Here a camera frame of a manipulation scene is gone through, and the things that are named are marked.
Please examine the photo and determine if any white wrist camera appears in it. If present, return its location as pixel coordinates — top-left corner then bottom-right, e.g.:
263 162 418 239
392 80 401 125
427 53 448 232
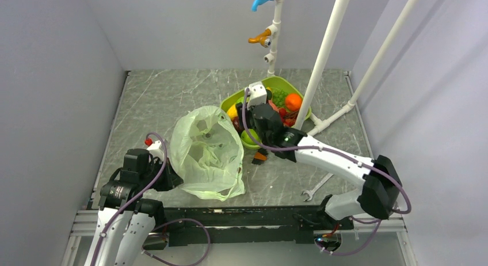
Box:
245 81 268 107
144 138 167 164

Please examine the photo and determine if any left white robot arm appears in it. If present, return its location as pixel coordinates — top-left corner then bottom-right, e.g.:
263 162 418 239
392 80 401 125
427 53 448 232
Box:
85 141 183 265

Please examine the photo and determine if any light green plastic bag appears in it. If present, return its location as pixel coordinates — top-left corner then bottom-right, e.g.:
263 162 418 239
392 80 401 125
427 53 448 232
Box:
169 105 246 202

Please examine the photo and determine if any dark purple mangosteen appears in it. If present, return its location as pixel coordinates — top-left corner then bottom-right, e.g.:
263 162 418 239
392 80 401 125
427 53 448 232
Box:
232 117 243 134

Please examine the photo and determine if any white pvc pipe frame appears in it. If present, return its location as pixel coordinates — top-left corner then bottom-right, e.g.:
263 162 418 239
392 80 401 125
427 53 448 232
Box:
295 0 418 136

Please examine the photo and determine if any purple cable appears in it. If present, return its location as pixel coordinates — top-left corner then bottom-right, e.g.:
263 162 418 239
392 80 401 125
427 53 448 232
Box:
241 88 413 215
89 132 169 266

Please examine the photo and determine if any silver wrench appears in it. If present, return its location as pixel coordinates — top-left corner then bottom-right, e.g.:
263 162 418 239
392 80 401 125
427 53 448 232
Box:
302 173 334 202

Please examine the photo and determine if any orange fruit in basket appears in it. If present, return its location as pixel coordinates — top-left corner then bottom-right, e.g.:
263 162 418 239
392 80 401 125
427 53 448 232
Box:
284 93 302 112

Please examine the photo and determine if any green grape bunch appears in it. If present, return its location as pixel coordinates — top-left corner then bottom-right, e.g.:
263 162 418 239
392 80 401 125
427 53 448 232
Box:
272 89 289 108

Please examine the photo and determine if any green plastic basket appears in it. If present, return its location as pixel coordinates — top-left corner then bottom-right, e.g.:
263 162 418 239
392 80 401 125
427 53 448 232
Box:
220 76 306 150

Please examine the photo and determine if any orange faucet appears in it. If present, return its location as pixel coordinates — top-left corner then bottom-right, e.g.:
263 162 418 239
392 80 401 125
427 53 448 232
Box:
247 29 272 48

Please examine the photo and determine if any yellow mango left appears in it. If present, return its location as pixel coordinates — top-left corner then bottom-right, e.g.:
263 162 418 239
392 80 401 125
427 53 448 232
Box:
226 104 238 120

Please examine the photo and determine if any white pipe with faucets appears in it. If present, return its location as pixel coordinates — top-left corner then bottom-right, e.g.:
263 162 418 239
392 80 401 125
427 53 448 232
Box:
264 0 284 77

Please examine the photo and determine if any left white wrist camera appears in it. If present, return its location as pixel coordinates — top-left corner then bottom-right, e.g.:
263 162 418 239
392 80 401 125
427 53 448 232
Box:
144 138 167 164

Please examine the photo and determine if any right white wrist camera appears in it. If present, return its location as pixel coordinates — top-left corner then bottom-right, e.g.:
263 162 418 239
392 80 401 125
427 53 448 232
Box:
245 81 268 107

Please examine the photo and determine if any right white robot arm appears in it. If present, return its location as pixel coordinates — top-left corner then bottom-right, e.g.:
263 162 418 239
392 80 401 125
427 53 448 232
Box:
237 103 404 229

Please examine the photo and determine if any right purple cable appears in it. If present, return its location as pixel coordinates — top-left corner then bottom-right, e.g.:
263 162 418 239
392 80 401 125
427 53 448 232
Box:
241 88 413 215

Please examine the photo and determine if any orange black small tool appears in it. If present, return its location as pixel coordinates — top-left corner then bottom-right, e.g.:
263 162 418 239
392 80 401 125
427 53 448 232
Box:
251 148 268 165

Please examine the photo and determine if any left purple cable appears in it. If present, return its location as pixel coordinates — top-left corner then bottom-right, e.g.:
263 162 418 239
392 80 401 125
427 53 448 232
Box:
89 132 169 266

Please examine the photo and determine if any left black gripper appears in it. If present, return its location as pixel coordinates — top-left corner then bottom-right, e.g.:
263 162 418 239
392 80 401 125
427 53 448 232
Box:
139 157 184 191

